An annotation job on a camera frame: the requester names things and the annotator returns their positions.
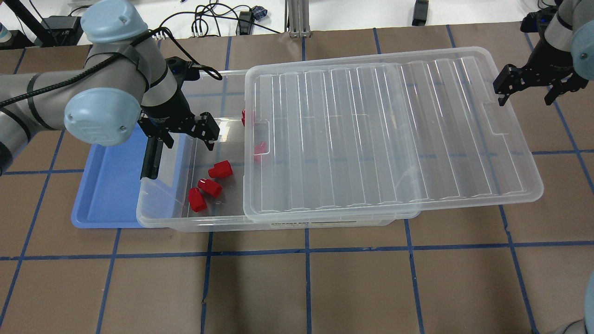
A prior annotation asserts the black cable bundle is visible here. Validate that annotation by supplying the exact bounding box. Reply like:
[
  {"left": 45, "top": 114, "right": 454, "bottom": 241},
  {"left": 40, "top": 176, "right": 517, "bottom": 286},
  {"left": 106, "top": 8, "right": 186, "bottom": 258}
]
[{"left": 158, "top": 2, "right": 284, "bottom": 38}]

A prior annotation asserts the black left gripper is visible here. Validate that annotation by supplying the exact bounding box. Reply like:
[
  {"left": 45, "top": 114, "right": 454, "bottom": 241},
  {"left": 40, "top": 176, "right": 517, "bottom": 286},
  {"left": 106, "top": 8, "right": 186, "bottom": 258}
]
[{"left": 139, "top": 100, "right": 220, "bottom": 180}]

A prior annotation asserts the blue plastic tray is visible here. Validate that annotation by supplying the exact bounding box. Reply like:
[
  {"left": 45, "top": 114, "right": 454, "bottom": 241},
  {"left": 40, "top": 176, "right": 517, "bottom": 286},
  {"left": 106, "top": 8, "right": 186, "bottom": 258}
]
[{"left": 71, "top": 125, "right": 186, "bottom": 229}]

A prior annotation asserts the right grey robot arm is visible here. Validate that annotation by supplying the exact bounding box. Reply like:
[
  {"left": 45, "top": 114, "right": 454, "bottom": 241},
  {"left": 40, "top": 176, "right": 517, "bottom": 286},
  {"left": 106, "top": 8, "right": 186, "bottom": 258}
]
[{"left": 493, "top": 0, "right": 594, "bottom": 106}]

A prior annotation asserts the black device on table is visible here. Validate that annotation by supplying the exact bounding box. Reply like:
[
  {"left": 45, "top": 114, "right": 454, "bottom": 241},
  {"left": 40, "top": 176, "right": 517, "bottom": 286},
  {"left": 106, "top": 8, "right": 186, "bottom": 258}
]
[{"left": 411, "top": 0, "right": 429, "bottom": 26}]

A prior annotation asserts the clear plastic storage box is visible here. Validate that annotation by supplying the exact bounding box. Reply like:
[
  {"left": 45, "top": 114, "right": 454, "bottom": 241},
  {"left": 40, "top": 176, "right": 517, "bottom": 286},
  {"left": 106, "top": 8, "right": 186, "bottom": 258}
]
[{"left": 136, "top": 64, "right": 420, "bottom": 232}]

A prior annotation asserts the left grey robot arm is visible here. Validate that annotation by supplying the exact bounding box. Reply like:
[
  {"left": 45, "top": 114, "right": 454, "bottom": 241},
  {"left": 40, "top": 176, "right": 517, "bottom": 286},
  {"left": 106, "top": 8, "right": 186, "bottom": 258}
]
[{"left": 0, "top": 0, "right": 221, "bottom": 173}]

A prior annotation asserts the aluminium frame post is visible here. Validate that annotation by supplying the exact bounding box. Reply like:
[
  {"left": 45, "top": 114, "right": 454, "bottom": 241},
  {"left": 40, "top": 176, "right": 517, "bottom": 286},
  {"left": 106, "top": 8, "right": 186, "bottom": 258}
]
[{"left": 285, "top": 0, "right": 311, "bottom": 38}]

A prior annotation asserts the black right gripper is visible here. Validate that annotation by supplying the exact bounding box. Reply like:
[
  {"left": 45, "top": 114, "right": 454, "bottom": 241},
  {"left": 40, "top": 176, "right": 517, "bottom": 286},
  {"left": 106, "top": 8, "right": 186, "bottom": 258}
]
[{"left": 493, "top": 44, "right": 586, "bottom": 107}]

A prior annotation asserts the clear plastic box lid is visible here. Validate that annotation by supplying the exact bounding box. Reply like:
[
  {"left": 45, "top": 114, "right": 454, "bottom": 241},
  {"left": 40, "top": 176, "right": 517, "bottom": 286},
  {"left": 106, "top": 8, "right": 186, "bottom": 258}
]
[{"left": 243, "top": 46, "right": 544, "bottom": 224}]

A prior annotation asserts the red block under lid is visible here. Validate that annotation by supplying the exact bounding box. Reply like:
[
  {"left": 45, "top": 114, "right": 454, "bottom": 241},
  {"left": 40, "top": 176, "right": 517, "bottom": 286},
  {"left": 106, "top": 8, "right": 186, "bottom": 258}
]
[{"left": 253, "top": 141, "right": 269, "bottom": 164}]

